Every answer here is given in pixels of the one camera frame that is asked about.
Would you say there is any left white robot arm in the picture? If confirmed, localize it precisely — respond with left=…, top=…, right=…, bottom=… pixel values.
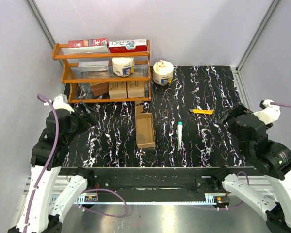
left=8, top=101, right=98, bottom=233

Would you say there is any red white toothpaste box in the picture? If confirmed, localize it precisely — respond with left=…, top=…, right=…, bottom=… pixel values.
left=109, top=39, right=147, bottom=53

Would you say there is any toilet paper roll on table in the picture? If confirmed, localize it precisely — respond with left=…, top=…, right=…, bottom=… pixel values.
left=153, top=60, right=174, bottom=86

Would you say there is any toilet paper roll on shelf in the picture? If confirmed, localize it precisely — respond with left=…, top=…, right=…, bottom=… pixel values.
left=112, top=57, right=135, bottom=77

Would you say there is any aluminium frame rail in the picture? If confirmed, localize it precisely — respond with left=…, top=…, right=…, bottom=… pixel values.
left=24, top=176, right=288, bottom=196

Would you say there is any white toothpaste tube green cap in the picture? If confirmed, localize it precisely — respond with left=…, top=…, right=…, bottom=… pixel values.
left=176, top=121, right=183, bottom=151

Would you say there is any middle small cardboard box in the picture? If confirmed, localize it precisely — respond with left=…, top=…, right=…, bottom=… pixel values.
left=109, top=82, right=127, bottom=99

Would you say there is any dark brown small box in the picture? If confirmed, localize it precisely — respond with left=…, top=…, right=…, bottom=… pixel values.
left=89, top=82, right=109, bottom=97

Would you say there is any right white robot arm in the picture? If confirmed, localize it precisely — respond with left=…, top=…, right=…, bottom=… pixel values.
left=210, top=100, right=291, bottom=233

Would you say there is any red silver toothpaste box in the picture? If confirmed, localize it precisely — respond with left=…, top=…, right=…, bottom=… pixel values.
left=67, top=38, right=109, bottom=54

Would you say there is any yellow utility knife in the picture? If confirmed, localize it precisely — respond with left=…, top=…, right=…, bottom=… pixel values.
left=189, top=109, right=214, bottom=115

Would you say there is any brown cardboard express box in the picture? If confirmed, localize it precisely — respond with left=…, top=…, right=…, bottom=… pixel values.
left=135, top=100, right=156, bottom=149

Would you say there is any small cardboard box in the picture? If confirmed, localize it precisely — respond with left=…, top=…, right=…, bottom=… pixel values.
left=127, top=81, right=145, bottom=98
left=109, top=82, right=127, bottom=99

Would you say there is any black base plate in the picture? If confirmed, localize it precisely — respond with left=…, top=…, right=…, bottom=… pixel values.
left=67, top=166, right=241, bottom=203

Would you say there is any orange wooden shelf rack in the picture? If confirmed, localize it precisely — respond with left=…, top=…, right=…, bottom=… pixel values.
left=52, top=39, right=151, bottom=104

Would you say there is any right small cardboard box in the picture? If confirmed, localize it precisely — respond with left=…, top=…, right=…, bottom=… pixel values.
left=127, top=81, right=145, bottom=98

